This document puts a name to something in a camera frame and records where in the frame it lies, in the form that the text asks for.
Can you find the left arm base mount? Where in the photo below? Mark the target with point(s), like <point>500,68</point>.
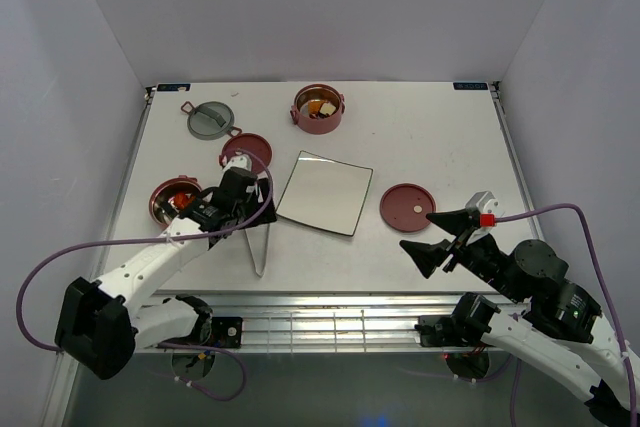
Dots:
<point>215,332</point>

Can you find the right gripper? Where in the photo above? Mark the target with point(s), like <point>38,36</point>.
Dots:
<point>426,255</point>

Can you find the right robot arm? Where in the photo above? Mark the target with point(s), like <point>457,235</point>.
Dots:
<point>564,332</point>

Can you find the grey lunch box lid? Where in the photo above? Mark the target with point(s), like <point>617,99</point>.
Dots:
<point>210,120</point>

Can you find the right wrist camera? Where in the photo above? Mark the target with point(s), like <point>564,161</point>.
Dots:
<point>489,209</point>

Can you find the metal tongs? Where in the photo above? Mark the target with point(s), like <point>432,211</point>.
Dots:
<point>257,239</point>

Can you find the fried chicken drumstick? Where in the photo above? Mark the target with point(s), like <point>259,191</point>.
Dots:
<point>179,201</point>

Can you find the dark red lid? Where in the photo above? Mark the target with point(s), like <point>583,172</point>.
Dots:
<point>253,143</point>
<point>404,207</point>

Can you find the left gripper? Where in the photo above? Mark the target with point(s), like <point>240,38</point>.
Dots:
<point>265,217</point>

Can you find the orange fried chicken piece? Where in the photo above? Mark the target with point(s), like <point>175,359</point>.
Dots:
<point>314,106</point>

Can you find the sushi roll yellow top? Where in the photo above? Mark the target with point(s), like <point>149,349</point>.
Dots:
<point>327,109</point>

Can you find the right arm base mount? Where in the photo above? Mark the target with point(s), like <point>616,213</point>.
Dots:
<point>449,331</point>

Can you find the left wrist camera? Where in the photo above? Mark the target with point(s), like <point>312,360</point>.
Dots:
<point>237,160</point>

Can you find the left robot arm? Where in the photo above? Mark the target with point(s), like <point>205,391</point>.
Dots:
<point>104,321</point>

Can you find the white square plate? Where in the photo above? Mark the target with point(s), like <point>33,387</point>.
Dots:
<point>325,194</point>

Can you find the aluminium frame rail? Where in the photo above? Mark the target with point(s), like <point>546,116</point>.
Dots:
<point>326,324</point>

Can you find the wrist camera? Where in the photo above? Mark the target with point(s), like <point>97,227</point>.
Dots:
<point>237,160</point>
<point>489,209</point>

